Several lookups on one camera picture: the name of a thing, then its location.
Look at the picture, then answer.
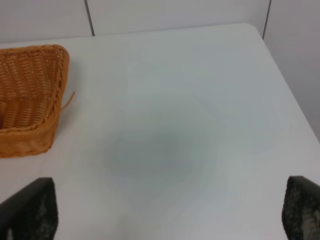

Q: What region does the orange woven wicker basket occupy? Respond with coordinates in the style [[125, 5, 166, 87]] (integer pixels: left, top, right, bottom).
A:
[[0, 44, 70, 158]]

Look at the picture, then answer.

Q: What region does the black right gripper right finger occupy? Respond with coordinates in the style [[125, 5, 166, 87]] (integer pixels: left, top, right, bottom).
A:
[[281, 176, 320, 240]]

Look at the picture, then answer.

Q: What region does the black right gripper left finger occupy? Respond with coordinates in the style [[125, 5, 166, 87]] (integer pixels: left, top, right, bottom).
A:
[[0, 177, 59, 240]]

